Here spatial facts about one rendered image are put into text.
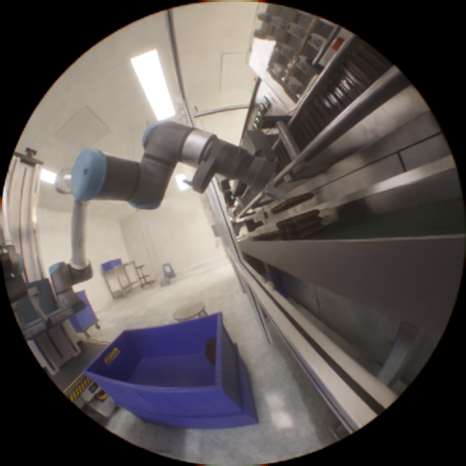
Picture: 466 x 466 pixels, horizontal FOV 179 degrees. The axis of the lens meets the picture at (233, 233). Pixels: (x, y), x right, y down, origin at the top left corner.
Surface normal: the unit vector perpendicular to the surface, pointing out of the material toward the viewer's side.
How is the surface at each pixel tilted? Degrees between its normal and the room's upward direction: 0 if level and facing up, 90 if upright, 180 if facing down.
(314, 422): 0
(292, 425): 0
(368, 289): 90
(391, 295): 90
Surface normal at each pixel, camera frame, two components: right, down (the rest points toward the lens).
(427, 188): -0.94, 0.33
